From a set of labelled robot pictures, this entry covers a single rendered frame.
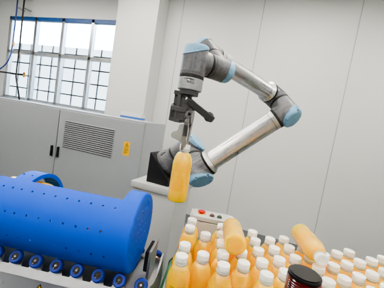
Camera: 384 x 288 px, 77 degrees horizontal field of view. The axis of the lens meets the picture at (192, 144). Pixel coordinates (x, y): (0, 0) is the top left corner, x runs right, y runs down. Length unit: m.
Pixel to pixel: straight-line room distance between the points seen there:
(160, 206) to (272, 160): 2.21
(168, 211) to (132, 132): 1.21
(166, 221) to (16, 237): 0.82
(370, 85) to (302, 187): 1.48
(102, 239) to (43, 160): 2.52
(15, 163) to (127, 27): 2.36
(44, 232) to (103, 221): 0.19
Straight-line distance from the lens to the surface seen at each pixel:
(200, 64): 0.89
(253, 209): 3.61
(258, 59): 3.60
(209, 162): 1.40
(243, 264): 0.85
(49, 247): 0.98
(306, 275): 0.58
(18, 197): 1.02
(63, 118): 3.10
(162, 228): 1.59
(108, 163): 2.73
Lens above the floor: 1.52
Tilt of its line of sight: 5 degrees down
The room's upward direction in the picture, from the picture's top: 9 degrees clockwise
